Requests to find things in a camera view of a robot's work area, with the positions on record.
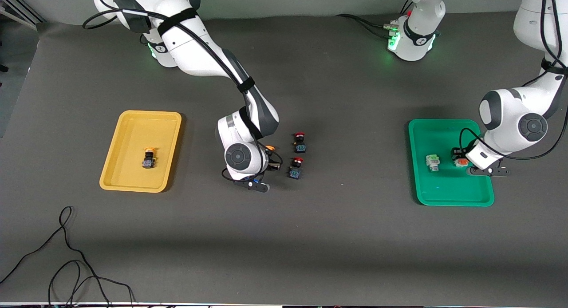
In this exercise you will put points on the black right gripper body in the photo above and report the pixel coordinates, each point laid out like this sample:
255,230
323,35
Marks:
272,162

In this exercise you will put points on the orange and white push button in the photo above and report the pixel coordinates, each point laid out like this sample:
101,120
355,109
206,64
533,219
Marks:
461,162

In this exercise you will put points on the green and white push button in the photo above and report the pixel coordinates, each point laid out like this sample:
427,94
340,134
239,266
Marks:
432,160

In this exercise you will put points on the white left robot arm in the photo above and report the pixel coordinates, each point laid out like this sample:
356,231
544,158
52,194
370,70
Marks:
532,128

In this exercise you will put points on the red push button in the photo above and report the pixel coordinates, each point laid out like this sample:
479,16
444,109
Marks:
295,171
301,146

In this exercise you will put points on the green plastic tray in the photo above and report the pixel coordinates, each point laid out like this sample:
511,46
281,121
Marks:
443,188

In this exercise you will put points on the dark grey table mat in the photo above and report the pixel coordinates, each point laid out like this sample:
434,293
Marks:
284,237

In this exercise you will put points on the yellow plastic tray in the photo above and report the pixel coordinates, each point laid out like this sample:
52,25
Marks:
133,135

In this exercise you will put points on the aluminium frame profile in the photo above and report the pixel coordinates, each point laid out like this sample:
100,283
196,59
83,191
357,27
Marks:
20,8

